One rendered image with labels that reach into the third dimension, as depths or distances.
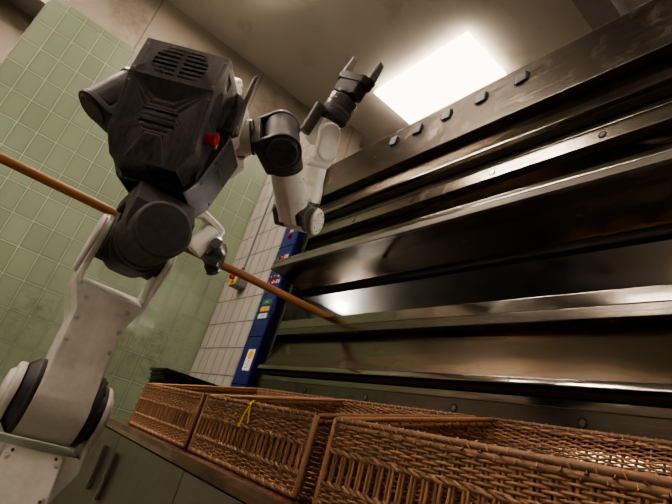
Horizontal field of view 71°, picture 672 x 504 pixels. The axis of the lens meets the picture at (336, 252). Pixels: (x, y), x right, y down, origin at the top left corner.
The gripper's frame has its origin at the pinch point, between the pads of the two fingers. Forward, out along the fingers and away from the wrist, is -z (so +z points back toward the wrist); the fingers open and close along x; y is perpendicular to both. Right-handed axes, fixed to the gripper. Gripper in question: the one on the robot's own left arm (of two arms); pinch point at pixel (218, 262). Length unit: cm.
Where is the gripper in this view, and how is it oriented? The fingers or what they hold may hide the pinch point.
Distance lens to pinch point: 179.7
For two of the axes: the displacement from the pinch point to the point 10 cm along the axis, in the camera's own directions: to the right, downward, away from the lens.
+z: 0.6, -3.8, -9.2
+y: 9.6, 2.6, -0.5
